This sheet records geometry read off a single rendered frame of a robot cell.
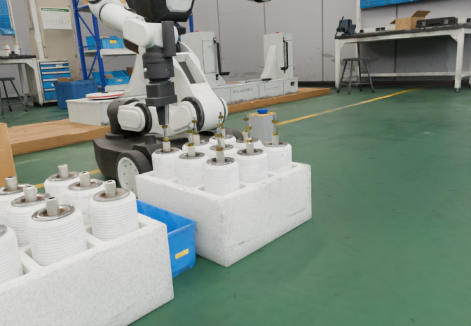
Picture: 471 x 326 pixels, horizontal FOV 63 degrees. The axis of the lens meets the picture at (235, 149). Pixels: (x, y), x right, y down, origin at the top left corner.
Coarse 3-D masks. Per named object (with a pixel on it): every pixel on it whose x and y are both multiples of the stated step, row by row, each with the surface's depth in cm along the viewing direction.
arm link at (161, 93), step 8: (144, 64) 110; (152, 64) 109; (160, 64) 109; (168, 64) 110; (144, 72) 111; (152, 72) 109; (160, 72) 109; (168, 72) 111; (152, 80) 112; (160, 80) 111; (152, 88) 110; (160, 88) 110; (168, 88) 114; (152, 96) 111; (160, 96) 110; (168, 96) 114; (176, 96) 118; (152, 104) 110; (160, 104) 110
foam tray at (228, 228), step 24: (144, 192) 118; (168, 192) 109; (192, 192) 101; (240, 192) 99; (264, 192) 105; (288, 192) 113; (192, 216) 103; (216, 216) 96; (240, 216) 99; (264, 216) 106; (288, 216) 115; (216, 240) 98; (240, 240) 100; (264, 240) 108
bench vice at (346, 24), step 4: (340, 20) 521; (344, 20) 516; (348, 20) 517; (340, 24) 509; (344, 24) 517; (348, 24) 523; (336, 28) 513; (340, 28) 513; (344, 28) 518; (348, 28) 524; (352, 28) 527; (336, 32) 515; (340, 32) 525; (344, 32) 530; (348, 32) 526; (352, 32) 529; (356, 32) 532
